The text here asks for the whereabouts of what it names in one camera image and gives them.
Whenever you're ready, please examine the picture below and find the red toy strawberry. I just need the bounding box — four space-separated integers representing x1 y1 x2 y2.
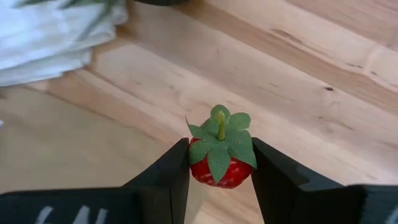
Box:
185 104 258 190

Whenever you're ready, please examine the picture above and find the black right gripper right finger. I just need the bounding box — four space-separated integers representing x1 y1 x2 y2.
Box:
251 137 398 224

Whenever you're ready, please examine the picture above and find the white folded towel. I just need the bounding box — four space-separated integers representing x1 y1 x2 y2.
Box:
0 0 129 88

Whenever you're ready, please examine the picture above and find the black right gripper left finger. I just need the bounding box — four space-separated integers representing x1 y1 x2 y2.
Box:
0 138 191 224

